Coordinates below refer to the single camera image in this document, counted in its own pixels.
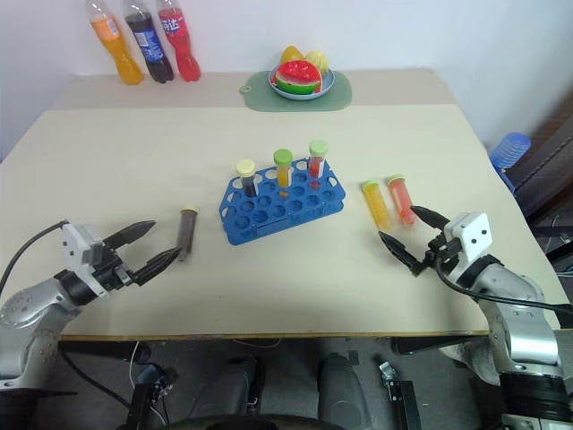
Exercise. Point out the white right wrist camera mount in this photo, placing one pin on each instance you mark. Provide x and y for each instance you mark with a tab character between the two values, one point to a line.
472	237

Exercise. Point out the brown tube beige cap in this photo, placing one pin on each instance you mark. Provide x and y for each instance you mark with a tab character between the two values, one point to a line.
188	230

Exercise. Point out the dark cola bottle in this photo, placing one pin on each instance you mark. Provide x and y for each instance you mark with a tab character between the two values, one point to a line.
152	54

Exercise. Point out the light blue plate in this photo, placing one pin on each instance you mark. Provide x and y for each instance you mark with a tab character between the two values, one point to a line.
329	83

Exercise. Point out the yellow tube orange cap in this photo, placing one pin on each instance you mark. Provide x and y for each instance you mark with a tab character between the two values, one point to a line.
378	206

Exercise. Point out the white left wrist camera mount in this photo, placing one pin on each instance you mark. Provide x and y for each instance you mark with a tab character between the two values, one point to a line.
74	244

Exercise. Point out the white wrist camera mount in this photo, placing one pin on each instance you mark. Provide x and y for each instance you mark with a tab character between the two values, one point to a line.
472	237
74	244

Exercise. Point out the black under-table beam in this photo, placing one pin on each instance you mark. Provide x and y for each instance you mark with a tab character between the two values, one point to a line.
430	345

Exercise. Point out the toy watermelon slice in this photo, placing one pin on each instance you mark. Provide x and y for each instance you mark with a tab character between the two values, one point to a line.
297	76

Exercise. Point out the orange-red tube green cap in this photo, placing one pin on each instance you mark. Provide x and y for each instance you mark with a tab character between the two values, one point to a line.
402	201

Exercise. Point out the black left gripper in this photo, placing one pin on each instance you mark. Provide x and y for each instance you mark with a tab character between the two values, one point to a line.
112	271

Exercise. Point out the black caster bracket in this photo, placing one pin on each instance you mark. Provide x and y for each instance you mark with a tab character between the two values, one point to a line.
398	394

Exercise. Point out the green silicone mat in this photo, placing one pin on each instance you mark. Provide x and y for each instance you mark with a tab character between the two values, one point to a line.
340	98

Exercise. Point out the pale yellow toy fruit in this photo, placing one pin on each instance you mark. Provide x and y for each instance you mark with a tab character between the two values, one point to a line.
318	60

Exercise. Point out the red soda bottle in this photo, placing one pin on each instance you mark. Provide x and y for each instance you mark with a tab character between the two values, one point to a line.
183	49

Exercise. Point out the dark rounded shape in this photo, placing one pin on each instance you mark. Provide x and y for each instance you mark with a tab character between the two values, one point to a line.
342	389

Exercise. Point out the blue test tube rack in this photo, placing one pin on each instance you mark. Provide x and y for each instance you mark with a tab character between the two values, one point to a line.
277	215

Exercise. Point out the yellow toy pepper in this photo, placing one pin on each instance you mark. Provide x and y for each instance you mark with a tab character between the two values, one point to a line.
292	54

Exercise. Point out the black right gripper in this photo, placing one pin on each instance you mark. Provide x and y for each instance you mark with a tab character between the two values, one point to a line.
441	251

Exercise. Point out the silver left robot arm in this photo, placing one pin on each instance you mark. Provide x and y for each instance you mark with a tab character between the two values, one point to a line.
27	309

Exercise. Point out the red tube green cap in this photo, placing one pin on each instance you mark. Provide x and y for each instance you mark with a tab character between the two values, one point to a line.
318	159

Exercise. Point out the dark tube pale yellow cap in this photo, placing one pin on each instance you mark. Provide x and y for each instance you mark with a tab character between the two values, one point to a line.
247	177

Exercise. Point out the orange soda bottle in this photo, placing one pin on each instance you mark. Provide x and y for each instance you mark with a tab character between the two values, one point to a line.
123	58

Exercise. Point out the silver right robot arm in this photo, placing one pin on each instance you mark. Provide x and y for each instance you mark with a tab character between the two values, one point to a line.
515	291

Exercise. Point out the orange tube green cap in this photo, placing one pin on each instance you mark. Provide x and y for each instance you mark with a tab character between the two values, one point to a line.
283	168

